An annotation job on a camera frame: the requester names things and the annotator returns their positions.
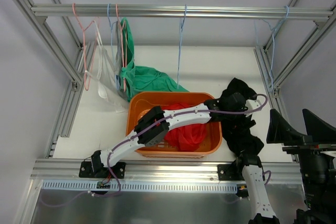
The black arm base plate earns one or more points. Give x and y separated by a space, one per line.
228 172

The red tank top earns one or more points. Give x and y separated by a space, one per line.
186 138

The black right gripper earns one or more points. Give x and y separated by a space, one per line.
309 147

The orange plastic basket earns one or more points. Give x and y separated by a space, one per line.
141 103

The white slotted cable duct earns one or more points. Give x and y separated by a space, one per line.
216 187

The grey tank top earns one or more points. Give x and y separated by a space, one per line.
118 52

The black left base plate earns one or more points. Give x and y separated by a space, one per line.
88 170

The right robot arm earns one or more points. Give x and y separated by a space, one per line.
315 171

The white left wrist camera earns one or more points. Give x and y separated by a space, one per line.
253 105

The black tank top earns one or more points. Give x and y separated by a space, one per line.
236 128

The light blue hanger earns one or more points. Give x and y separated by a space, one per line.
269 78
111 25
181 28

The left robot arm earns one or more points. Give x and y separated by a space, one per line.
155 124

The green tank top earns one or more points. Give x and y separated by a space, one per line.
136 79

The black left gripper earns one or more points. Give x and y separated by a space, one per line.
247 126

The white tank top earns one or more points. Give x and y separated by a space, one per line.
105 77

